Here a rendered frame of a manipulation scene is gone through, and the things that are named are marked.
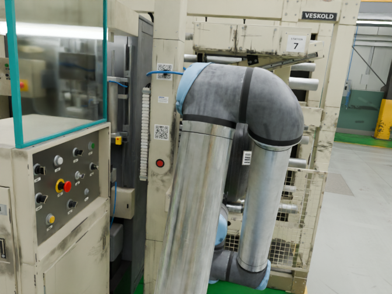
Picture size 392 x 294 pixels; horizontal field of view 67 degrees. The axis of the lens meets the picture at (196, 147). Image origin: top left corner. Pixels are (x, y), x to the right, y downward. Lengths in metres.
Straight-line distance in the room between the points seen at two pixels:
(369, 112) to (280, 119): 10.39
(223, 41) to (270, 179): 1.11
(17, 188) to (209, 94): 0.66
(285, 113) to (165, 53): 0.94
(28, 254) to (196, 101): 0.74
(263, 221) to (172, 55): 0.92
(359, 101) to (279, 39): 9.26
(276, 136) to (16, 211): 0.79
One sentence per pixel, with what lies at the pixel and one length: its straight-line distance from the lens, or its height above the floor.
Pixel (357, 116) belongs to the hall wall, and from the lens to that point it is 10.89.
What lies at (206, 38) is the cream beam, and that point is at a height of 1.70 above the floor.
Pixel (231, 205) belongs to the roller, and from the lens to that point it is 1.45.
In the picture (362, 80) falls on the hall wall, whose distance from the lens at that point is 10.84.
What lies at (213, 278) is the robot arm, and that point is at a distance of 1.00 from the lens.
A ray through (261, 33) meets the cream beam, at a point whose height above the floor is 1.74.
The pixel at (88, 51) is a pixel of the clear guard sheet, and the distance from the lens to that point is 1.28.
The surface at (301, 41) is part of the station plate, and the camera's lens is 1.69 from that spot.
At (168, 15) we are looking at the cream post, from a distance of 1.46.
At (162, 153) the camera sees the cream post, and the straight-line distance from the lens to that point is 1.50.
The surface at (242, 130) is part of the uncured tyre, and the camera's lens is 1.26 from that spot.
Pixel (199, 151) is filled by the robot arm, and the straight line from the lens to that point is 0.58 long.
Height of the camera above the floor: 1.51
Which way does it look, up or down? 14 degrees down
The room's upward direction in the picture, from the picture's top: 4 degrees clockwise
